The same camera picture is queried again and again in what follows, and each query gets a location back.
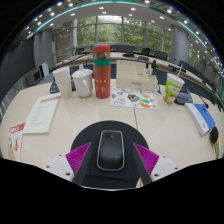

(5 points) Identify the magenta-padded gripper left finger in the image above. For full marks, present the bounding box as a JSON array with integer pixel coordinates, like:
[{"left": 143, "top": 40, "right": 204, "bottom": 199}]
[{"left": 44, "top": 142, "right": 93, "bottom": 186}]

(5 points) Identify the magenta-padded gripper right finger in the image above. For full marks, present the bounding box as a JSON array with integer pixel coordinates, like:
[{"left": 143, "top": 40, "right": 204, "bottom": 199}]
[{"left": 132, "top": 142, "right": 183, "bottom": 186}]

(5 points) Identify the black computer mouse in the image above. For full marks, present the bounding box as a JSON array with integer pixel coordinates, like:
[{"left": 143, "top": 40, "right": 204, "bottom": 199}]
[{"left": 96, "top": 129, "right": 126, "bottom": 172}]

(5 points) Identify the black mouse pad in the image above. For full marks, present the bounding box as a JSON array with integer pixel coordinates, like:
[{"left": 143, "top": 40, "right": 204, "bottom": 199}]
[{"left": 70, "top": 120, "right": 150, "bottom": 190}]

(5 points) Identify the red and white leaflet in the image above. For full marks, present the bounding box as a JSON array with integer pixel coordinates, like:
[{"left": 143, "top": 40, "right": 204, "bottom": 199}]
[{"left": 7, "top": 121, "right": 26, "bottom": 162}]

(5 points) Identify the cream sheet with red heading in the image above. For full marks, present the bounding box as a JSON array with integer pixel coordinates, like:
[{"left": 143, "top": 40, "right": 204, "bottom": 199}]
[{"left": 22, "top": 93, "right": 62, "bottom": 135}]

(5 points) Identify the blue and white book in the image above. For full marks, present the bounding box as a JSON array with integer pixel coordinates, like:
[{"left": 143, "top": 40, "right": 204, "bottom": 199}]
[{"left": 184, "top": 102, "right": 217, "bottom": 137}]

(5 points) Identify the black gooseneck microphone console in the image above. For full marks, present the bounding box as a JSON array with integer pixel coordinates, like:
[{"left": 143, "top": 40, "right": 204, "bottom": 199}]
[
  {"left": 174, "top": 85, "right": 210, "bottom": 110},
  {"left": 49, "top": 81, "right": 77, "bottom": 95}
]

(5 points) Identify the colourful sticker sheet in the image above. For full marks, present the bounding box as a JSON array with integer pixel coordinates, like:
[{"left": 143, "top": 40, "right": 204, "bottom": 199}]
[{"left": 109, "top": 87, "right": 161, "bottom": 111}]

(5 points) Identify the green-print drink cup with straw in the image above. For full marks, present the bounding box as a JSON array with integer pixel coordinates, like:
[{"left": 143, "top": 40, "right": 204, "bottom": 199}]
[{"left": 162, "top": 64, "right": 186, "bottom": 105}]

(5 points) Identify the stack of white paper cups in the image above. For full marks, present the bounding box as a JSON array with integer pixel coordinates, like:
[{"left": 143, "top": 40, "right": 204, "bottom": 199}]
[{"left": 52, "top": 65, "right": 73, "bottom": 99}]

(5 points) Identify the white lidded mug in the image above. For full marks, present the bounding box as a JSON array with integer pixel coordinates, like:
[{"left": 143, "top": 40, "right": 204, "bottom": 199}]
[{"left": 71, "top": 64, "right": 94, "bottom": 98}]

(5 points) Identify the cream cardboard box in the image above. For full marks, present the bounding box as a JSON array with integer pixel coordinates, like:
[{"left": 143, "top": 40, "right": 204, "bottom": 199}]
[{"left": 115, "top": 59, "right": 159, "bottom": 92}]

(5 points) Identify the red flask with green band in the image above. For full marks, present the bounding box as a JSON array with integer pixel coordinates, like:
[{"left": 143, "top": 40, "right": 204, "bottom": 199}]
[{"left": 92, "top": 43, "right": 112, "bottom": 100}]

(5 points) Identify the long curved conference desk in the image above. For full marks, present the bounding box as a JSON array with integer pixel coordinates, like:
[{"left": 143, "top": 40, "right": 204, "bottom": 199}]
[{"left": 54, "top": 51, "right": 223, "bottom": 108}]

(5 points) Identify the group of dark office chairs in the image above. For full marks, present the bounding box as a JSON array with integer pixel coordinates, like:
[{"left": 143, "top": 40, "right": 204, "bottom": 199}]
[{"left": 74, "top": 44, "right": 214, "bottom": 82}]

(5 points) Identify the group of ceiling lights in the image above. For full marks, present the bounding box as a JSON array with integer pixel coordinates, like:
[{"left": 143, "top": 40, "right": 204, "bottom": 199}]
[{"left": 24, "top": 0, "right": 224, "bottom": 68}]

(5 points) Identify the handheld microphone with yellow ring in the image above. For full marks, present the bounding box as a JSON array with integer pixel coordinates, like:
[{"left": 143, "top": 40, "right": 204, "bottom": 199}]
[{"left": 209, "top": 125, "right": 221, "bottom": 159}]

